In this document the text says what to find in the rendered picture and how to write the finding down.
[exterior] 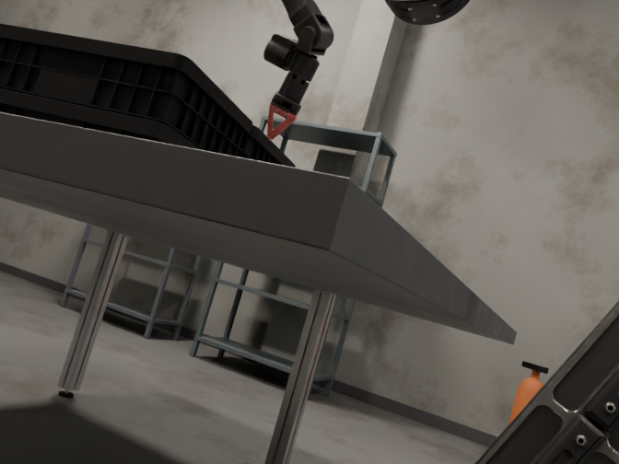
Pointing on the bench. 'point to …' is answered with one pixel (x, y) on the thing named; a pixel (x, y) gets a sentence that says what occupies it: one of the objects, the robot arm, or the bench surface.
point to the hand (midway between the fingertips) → (271, 133)
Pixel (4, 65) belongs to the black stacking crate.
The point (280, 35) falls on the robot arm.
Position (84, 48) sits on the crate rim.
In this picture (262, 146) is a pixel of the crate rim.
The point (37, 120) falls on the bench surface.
